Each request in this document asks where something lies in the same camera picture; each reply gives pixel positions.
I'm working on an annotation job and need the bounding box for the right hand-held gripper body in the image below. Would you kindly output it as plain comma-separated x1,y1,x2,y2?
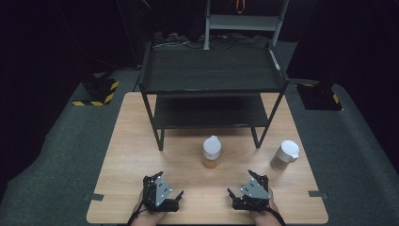
231,177,272,212

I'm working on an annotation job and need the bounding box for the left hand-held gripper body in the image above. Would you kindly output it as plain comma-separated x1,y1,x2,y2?
142,174,181,214

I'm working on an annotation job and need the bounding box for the brown spice jar white lid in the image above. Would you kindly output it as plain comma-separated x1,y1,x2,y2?
269,139,300,172

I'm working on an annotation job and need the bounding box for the orange spice jar white lid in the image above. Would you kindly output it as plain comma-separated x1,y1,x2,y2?
201,135,223,170

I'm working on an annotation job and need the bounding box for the black two-tier shelf rack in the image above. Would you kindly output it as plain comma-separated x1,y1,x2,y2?
137,40,291,152

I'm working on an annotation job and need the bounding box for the person's right hand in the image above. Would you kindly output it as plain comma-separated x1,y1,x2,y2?
248,187,283,226

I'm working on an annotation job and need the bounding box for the person's left hand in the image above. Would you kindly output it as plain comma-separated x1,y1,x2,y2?
131,190,168,226

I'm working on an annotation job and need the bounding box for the grey tape piece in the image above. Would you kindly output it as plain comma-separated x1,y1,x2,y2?
308,189,329,201
83,192,105,202

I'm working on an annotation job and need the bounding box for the black base with hazard stripes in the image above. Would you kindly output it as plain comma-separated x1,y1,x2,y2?
72,73,120,107
295,82,343,112

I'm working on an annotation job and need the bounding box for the grey metal stand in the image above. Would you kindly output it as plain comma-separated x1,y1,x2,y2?
203,0,290,51

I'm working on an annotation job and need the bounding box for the black wrist strap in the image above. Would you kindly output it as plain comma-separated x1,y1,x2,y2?
265,205,287,226
126,202,149,226

